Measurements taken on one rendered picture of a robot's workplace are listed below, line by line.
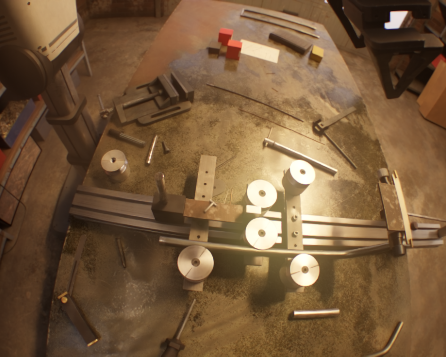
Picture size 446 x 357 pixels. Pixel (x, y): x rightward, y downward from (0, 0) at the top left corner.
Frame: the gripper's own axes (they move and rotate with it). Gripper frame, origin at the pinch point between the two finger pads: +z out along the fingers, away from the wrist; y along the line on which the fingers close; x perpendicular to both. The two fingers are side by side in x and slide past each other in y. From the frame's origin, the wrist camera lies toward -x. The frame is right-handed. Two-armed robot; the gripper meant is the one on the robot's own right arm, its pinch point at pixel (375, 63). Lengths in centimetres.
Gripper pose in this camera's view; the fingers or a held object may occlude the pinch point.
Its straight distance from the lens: 28.9
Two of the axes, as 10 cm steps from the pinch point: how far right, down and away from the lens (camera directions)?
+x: -9.2, 1.5, 3.6
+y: 0.5, -8.7, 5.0
